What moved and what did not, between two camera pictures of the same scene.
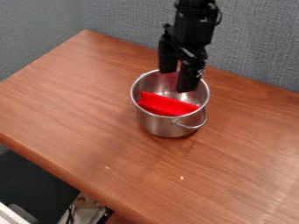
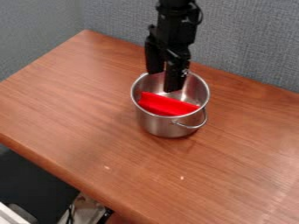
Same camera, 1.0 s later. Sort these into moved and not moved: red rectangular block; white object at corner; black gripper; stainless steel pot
Moved: black gripper
Not moved: white object at corner; stainless steel pot; red rectangular block
